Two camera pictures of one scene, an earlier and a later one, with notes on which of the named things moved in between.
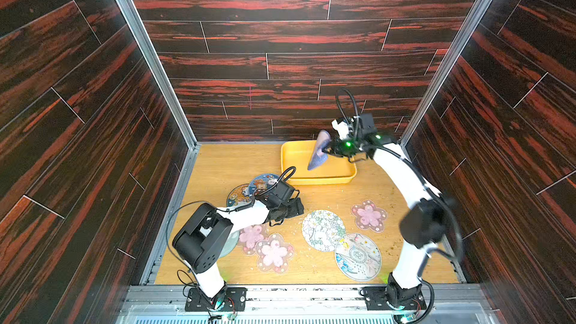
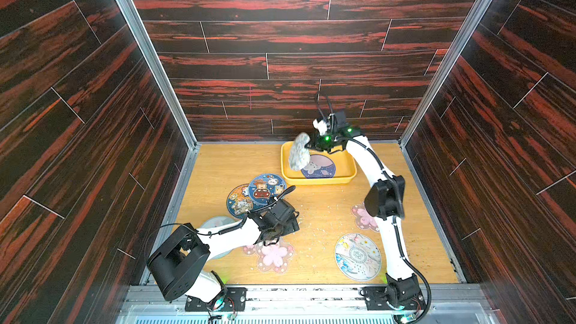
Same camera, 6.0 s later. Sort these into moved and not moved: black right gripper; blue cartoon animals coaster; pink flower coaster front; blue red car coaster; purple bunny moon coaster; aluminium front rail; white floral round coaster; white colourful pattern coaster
Moved: black right gripper; white floral round coaster; purple bunny moon coaster
Not moved: aluminium front rail; blue red car coaster; blue cartoon animals coaster; white colourful pattern coaster; pink flower coaster front
